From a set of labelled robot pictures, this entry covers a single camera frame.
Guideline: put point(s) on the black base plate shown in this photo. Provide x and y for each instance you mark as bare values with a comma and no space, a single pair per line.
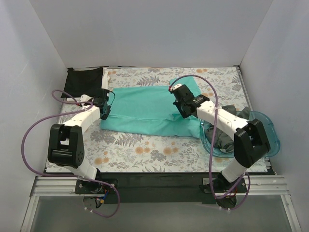
160,187

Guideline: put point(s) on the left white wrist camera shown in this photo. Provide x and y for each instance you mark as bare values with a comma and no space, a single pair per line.
84,98

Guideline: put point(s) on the dark grey t shirt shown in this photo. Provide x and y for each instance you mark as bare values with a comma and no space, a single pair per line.
222,141

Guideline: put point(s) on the folded beige t shirt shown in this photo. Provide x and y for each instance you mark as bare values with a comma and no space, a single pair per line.
71,101

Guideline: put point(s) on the folded white t shirt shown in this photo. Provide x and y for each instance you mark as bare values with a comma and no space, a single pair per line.
105,79

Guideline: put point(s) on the teal t shirt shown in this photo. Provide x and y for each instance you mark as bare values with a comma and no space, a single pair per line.
149,111

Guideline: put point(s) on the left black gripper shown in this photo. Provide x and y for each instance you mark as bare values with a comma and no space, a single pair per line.
105,111

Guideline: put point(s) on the folded black t shirt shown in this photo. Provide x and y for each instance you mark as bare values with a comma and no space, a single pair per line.
82,82

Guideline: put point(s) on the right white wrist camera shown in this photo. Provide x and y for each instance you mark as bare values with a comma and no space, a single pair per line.
174,87

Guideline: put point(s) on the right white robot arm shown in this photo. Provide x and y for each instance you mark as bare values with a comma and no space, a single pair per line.
249,137

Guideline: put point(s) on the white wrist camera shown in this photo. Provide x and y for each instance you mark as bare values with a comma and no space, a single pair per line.
174,87
84,98

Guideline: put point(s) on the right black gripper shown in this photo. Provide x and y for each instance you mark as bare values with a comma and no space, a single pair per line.
182,109

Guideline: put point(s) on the floral table cloth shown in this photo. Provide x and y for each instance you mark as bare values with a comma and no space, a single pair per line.
112,151

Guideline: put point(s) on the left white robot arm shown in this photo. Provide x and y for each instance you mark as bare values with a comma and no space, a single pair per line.
66,142

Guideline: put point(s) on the blue transparent plastic basket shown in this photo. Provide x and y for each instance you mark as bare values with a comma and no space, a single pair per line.
269,129

